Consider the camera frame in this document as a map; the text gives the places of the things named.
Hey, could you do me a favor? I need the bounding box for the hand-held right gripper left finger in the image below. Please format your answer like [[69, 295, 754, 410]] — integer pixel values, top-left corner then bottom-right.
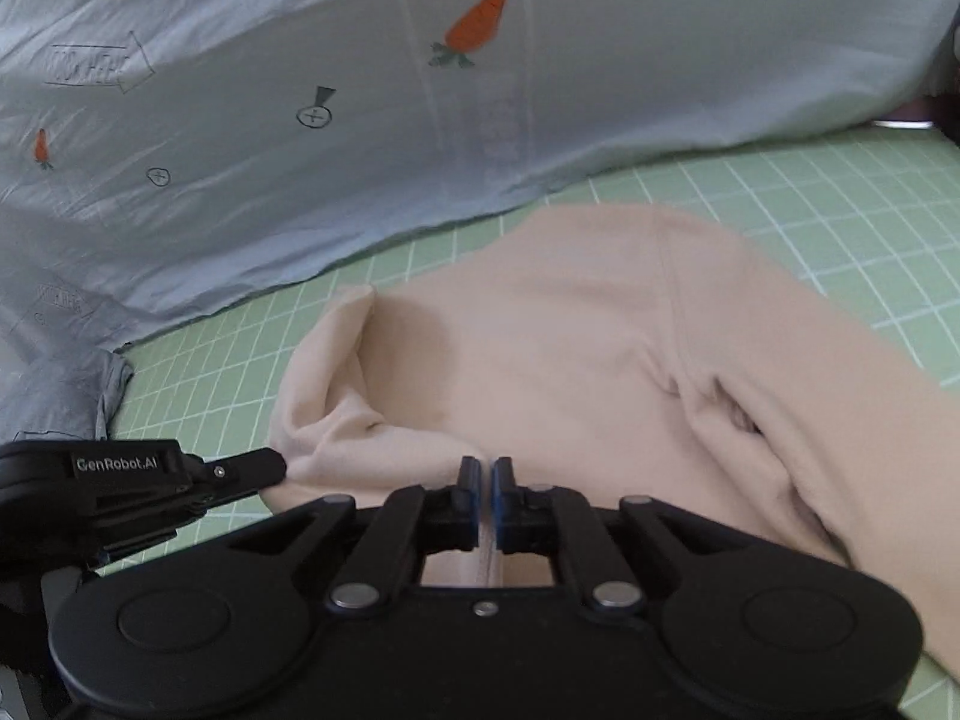
[[225, 456, 482, 612]]

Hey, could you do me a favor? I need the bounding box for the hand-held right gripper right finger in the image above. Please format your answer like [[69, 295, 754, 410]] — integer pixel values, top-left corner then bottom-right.
[[491, 456, 743, 612]]

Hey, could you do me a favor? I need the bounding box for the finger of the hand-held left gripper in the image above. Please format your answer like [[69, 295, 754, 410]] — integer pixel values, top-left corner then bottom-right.
[[199, 448, 288, 503]]

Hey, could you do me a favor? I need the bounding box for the beige long-sleeve shirt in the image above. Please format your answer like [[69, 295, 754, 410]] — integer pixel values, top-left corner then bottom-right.
[[266, 202, 960, 683]]

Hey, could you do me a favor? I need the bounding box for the grey shirt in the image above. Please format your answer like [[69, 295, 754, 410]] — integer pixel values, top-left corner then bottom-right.
[[0, 349, 134, 442]]

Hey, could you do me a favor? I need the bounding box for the grey printed quilt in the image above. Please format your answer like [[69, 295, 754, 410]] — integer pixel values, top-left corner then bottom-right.
[[0, 0, 960, 361]]

